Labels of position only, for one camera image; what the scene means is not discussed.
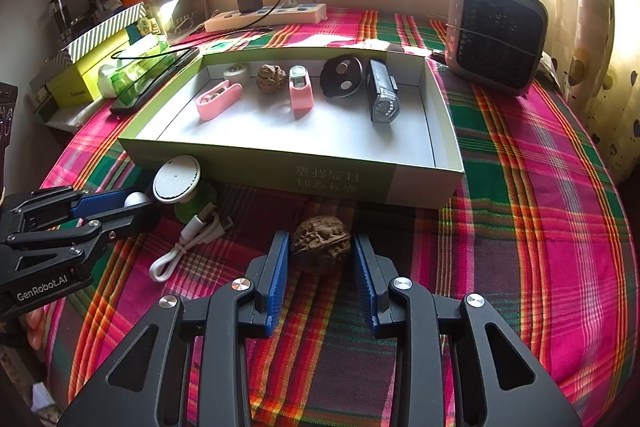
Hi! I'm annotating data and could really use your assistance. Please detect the white usb cable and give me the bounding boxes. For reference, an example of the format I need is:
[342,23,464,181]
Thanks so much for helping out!
[149,202,235,283]

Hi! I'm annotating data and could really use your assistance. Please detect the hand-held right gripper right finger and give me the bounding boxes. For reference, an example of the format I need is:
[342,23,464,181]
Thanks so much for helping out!
[352,233,583,427]

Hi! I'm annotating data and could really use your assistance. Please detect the small white round puck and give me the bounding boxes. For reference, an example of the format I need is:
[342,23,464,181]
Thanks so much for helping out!
[222,63,249,84]

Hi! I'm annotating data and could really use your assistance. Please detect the black round disc with magnets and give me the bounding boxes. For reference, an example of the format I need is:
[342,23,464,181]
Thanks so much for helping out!
[320,55,364,98]

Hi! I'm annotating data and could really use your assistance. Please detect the white disc on green stand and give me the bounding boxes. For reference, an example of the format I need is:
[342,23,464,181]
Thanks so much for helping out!
[151,155,218,223]

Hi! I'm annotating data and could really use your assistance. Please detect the black smartphone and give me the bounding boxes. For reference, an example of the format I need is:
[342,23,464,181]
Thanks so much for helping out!
[110,48,201,114]

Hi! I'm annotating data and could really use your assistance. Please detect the cream power strip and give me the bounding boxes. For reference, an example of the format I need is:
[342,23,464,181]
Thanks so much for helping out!
[204,3,328,32]

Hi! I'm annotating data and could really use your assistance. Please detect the glass jar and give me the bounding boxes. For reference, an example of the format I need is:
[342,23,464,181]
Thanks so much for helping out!
[47,0,74,44]

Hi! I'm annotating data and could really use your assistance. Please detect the green tissue pack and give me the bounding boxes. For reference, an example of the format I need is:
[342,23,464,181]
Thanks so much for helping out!
[99,34,169,100]

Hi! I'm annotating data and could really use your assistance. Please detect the pink plastic clip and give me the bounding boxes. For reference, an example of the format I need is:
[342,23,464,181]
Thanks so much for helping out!
[195,82,243,122]

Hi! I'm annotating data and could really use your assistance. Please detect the black bike light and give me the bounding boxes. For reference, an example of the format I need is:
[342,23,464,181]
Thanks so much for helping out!
[366,59,401,125]

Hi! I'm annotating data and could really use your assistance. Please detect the grey space heater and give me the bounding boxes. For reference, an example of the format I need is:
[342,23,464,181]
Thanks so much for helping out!
[444,0,550,96]

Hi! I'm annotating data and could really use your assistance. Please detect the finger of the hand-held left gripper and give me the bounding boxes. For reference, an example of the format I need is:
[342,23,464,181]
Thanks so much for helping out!
[9,186,137,234]
[0,201,162,274]

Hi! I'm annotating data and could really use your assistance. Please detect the heart-patterned curtain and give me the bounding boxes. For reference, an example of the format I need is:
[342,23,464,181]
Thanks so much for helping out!
[552,0,640,182]

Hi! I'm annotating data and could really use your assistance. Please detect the striped white gift box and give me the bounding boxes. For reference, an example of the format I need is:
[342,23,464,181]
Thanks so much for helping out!
[66,3,147,62]

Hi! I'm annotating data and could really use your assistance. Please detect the brown walnut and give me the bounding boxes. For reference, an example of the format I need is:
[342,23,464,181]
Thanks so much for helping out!
[256,64,289,94]
[290,215,352,275]

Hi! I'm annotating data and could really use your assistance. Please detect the green cardboard box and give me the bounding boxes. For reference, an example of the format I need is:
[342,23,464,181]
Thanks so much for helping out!
[117,48,466,210]

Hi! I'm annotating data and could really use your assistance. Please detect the pink clip with white button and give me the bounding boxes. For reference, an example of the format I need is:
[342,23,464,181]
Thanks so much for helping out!
[288,65,315,112]

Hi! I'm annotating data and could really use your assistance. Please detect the yellow-green cardboard box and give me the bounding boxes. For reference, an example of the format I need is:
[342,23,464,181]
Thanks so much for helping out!
[46,29,133,106]

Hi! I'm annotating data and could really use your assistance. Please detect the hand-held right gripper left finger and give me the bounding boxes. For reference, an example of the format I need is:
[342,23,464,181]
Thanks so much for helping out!
[57,230,292,427]

